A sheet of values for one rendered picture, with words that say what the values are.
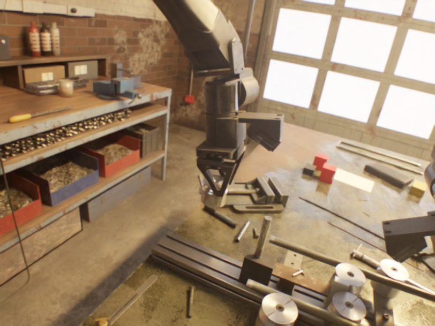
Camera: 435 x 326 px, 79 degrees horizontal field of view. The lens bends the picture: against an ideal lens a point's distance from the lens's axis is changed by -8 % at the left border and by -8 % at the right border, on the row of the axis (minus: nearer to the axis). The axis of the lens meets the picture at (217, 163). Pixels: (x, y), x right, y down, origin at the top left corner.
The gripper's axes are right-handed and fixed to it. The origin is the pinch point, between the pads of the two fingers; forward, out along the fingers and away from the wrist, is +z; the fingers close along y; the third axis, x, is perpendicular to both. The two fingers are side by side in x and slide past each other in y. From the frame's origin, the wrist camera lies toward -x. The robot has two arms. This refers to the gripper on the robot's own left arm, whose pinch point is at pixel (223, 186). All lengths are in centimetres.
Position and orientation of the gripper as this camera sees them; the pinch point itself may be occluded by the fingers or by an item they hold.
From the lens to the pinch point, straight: 55.1
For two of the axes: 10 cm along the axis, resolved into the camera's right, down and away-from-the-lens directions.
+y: 3.2, -3.7, 8.7
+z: 0.3, 9.2, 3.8
